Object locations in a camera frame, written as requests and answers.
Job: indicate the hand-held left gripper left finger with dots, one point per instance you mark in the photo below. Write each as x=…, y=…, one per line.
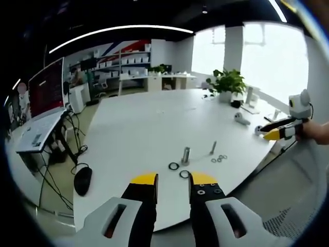
x=133, y=205

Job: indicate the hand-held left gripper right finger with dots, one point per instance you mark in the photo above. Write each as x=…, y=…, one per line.
x=205, y=203

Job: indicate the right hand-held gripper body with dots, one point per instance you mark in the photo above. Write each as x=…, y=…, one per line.
x=299, y=106

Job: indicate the thick metal threaded stud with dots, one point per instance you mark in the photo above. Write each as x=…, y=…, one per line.
x=185, y=155

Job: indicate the thin metal threaded stud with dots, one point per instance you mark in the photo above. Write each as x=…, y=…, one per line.
x=213, y=148

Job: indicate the person's right hand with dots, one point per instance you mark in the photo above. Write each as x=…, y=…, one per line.
x=314, y=132

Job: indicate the white handheld controller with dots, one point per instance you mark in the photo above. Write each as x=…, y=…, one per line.
x=257, y=130
x=241, y=119

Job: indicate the white desktop stand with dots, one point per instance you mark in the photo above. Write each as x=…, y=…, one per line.
x=253, y=100

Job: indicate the small black device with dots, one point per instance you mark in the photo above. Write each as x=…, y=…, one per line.
x=235, y=103

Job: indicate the black computer mouse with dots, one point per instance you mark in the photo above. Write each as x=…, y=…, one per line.
x=82, y=181

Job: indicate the grey mesh chair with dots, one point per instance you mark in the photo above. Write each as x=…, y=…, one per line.
x=290, y=190

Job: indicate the green potted plant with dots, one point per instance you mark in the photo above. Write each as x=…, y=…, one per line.
x=230, y=82

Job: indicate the white low cabinet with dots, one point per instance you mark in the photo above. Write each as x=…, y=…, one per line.
x=171, y=81

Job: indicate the white rolling cabinet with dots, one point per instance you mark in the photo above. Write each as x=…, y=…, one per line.
x=79, y=99

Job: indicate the white side desk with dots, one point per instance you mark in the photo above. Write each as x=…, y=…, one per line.
x=38, y=131

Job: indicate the white storage shelving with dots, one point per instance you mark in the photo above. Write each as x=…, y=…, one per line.
x=123, y=65

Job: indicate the large dark display screen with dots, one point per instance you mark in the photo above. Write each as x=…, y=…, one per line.
x=47, y=87

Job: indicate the curved ceiling light strip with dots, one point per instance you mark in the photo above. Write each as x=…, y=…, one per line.
x=120, y=33

